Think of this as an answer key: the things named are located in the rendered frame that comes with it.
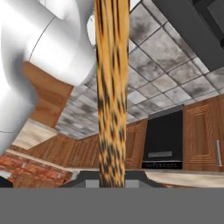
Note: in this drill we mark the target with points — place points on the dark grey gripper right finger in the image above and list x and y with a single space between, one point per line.
140 178

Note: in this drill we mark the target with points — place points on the black dishwasher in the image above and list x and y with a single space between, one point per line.
164 137

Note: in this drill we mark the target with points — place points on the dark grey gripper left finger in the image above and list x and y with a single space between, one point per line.
87 178

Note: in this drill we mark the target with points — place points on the wooden spatula with dark streaks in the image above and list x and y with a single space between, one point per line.
112 96

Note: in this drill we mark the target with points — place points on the brown wooden cupboard run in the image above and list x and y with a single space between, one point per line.
78 151

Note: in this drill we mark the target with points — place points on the brown wooden cabinet panel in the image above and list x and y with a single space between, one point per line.
49 99

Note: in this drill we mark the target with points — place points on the dark grey extractor hood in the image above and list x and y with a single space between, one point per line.
189 26

